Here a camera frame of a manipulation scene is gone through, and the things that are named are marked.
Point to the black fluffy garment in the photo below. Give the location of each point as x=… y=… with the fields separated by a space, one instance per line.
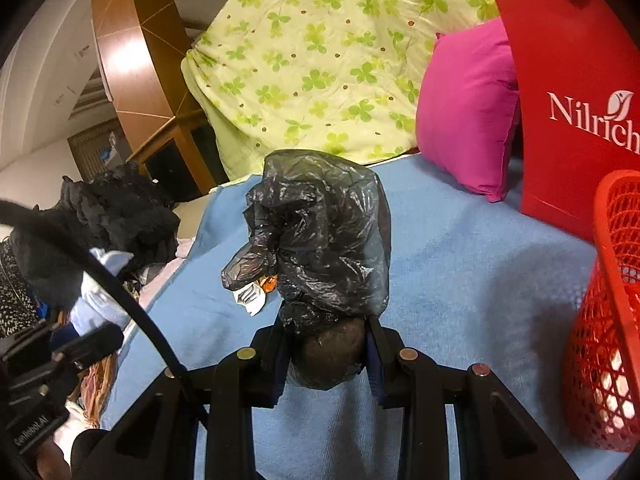
x=125 y=220

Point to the pink pillow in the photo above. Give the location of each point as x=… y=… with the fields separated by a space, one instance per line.
x=465 y=110

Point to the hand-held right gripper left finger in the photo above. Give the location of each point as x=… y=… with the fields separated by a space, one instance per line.
x=276 y=380

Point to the red paper bag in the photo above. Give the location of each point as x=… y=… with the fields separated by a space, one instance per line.
x=575 y=50

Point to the person's left hand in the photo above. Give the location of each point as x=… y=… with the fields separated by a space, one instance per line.
x=55 y=462

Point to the orange plastic wrapper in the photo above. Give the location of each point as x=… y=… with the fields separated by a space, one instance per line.
x=271 y=284

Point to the blue towel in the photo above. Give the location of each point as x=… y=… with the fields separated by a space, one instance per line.
x=450 y=285

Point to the white garment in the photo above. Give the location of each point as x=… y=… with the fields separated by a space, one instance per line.
x=105 y=285

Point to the colourful clothes pile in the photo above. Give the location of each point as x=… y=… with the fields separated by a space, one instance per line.
x=100 y=385

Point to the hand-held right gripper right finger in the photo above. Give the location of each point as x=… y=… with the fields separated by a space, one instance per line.
x=375 y=375

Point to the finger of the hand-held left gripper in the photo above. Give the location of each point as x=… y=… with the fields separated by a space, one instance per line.
x=95 y=341

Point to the green clover print quilt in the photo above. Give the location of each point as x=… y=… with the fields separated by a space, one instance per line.
x=325 y=60

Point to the black dotted cloth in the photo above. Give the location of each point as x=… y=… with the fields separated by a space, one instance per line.
x=15 y=290

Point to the wooden cabinet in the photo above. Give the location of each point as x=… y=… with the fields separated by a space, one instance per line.
x=125 y=60

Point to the black plastic bag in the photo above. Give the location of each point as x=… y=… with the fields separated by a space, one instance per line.
x=320 y=240

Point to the red mesh basket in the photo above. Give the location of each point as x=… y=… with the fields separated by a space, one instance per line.
x=602 y=220

